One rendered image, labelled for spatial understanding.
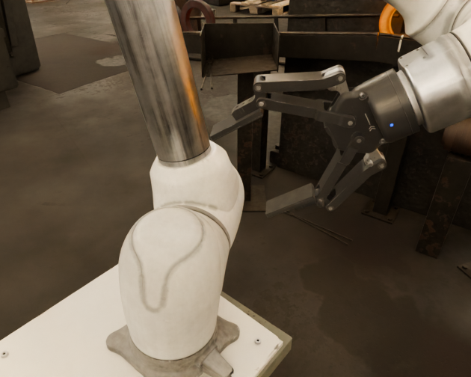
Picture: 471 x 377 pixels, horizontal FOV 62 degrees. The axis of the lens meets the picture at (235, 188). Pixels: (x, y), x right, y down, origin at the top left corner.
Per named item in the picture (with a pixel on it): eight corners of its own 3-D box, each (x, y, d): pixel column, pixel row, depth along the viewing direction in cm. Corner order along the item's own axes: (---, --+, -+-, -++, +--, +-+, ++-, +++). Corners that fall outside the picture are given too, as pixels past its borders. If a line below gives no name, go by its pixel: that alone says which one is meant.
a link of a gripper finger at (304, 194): (311, 182, 52) (314, 186, 53) (266, 200, 55) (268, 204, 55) (312, 196, 50) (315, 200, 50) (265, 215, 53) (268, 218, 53)
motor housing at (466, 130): (413, 231, 156) (455, 104, 126) (475, 253, 145) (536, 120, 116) (405, 250, 147) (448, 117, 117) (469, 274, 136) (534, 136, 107)
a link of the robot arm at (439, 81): (438, 22, 42) (383, 49, 44) (470, 48, 35) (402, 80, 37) (460, 92, 46) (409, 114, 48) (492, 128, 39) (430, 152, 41)
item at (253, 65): (210, 186, 183) (202, 22, 143) (265, 185, 184) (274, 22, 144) (208, 212, 166) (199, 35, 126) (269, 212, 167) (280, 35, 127)
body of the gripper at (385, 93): (412, 114, 47) (339, 145, 51) (388, 53, 43) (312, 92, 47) (430, 145, 41) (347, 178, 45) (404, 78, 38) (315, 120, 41)
